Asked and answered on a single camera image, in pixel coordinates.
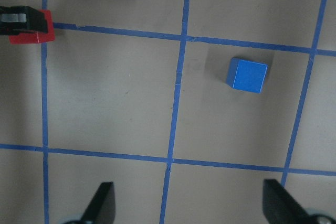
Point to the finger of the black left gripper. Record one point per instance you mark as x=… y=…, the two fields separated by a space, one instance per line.
x=22 y=19

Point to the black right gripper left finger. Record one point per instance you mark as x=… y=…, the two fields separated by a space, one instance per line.
x=101 y=208

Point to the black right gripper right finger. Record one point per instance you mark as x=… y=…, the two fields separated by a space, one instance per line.
x=279 y=206

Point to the red wooden block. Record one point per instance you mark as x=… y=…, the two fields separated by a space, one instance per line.
x=38 y=37

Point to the blue wooden block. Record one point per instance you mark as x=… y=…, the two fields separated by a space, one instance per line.
x=246 y=75

